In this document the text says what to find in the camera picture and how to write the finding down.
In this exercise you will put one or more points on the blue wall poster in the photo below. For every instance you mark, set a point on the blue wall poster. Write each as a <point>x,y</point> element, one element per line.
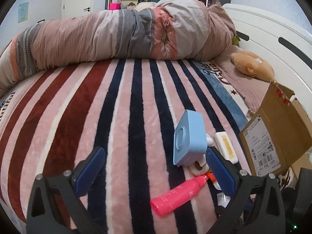
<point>22,12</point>

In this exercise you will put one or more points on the white earbuds case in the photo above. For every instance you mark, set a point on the white earbuds case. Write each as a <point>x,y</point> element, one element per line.
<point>209,140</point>

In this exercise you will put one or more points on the striped fleece blanket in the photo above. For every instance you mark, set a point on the striped fleece blanket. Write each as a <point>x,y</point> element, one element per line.
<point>52,121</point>

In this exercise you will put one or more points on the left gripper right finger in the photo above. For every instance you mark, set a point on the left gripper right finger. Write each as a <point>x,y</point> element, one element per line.
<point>255,205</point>

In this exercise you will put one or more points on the rolled pink grey duvet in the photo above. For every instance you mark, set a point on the rolled pink grey duvet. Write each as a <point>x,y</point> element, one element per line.
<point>166,30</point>

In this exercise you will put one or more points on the white box yellow label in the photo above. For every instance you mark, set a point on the white box yellow label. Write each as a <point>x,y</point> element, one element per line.
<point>225,147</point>

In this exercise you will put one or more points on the pink ribbed pillow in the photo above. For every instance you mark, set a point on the pink ribbed pillow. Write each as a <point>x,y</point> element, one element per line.
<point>251,89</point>

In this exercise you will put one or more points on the white bed headboard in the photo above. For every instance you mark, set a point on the white bed headboard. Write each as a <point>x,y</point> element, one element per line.
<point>282,43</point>

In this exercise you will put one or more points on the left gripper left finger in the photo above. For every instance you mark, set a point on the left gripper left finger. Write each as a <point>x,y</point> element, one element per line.
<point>55,206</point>

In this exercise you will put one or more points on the brown cardboard box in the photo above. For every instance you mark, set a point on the brown cardboard box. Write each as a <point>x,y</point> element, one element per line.
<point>278,134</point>

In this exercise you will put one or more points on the light blue square device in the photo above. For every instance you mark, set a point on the light blue square device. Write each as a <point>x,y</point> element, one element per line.
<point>189,139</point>

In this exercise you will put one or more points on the clear tape roll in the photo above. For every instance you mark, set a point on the clear tape roll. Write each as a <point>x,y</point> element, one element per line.
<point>199,167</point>

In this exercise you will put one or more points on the pink plastic bottle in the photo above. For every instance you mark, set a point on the pink plastic bottle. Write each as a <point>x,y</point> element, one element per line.
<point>178,196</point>

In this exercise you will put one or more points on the green plush toy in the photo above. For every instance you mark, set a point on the green plush toy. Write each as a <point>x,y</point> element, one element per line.
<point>236,40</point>

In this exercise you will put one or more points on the tan plush toy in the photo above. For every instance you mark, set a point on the tan plush toy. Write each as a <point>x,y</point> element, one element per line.
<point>252,65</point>

